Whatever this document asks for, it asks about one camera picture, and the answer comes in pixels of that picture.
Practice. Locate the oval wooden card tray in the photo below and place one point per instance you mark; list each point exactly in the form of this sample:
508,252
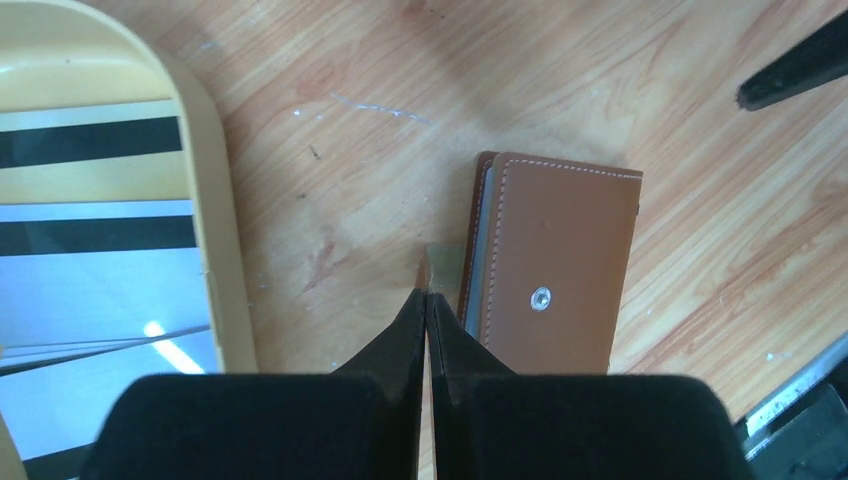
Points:
58,54

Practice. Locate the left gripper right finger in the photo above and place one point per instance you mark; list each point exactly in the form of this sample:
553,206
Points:
493,423

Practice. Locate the white striped cards in tray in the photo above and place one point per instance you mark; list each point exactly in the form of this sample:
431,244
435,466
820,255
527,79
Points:
101,274

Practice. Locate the aluminium frame rail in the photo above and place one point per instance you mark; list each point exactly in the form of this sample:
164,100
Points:
759,422

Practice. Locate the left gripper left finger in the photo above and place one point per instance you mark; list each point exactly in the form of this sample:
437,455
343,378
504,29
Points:
360,421

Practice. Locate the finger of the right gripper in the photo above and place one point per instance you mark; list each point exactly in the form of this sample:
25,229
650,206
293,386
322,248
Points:
816,60

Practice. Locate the brown leather card holder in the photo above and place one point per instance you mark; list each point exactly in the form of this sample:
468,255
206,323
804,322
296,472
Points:
539,280

